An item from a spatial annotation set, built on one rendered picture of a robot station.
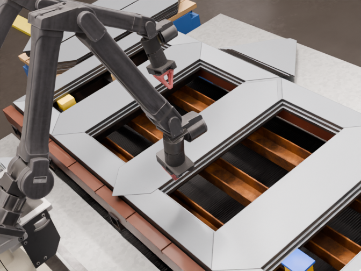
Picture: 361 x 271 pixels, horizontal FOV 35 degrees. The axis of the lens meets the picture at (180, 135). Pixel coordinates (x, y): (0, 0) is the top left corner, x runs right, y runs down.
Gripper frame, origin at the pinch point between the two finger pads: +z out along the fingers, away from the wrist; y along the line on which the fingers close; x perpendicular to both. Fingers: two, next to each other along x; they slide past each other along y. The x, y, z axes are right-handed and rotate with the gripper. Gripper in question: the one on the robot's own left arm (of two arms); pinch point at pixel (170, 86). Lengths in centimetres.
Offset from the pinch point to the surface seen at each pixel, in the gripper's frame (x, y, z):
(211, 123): -1.2, -14.6, 13.7
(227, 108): -10.3, -13.2, 13.7
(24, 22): -55, 310, 22
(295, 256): 25, -74, 23
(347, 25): -184, 92, 83
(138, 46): -20, 51, 0
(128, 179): 34.1, -13.5, 11.8
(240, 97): -17.7, -12.5, 13.8
